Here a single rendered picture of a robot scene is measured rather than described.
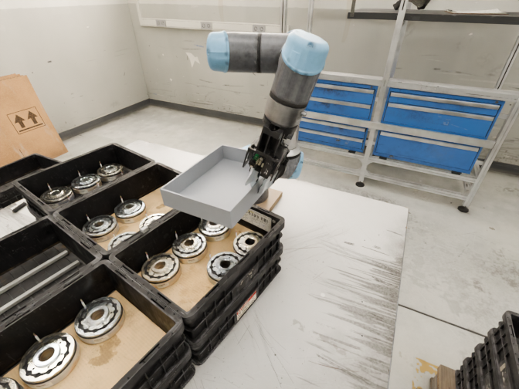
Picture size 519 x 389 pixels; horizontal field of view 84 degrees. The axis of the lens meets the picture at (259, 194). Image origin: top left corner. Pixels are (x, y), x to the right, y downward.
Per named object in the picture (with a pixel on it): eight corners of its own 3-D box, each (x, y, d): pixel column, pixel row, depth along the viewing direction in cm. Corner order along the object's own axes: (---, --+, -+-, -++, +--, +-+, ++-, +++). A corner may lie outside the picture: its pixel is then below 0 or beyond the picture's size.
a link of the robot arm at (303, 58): (330, 38, 52) (335, 51, 45) (306, 95, 59) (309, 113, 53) (288, 23, 51) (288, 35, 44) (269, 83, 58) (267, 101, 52)
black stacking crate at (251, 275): (216, 213, 107) (213, 187, 100) (284, 247, 93) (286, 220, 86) (120, 285, 81) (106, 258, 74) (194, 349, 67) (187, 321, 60)
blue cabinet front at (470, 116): (372, 153, 249) (389, 87, 216) (469, 173, 223) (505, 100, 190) (371, 155, 247) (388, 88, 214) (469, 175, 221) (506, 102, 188)
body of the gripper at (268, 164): (239, 168, 62) (254, 120, 55) (256, 151, 69) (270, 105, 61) (271, 184, 61) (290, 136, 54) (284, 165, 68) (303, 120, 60)
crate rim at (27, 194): (115, 147, 130) (113, 141, 129) (158, 166, 116) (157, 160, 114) (13, 187, 104) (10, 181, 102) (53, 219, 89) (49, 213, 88)
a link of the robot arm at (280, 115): (277, 86, 58) (313, 102, 57) (270, 106, 61) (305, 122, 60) (263, 96, 53) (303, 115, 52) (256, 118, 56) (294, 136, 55)
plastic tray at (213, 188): (223, 158, 92) (222, 143, 89) (281, 172, 84) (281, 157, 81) (164, 205, 72) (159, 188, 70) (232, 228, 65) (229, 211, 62)
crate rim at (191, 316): (213, 191, 102) (213, 185, 100) (286, 224, 87) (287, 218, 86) (108, 263, 75) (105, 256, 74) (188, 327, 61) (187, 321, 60)
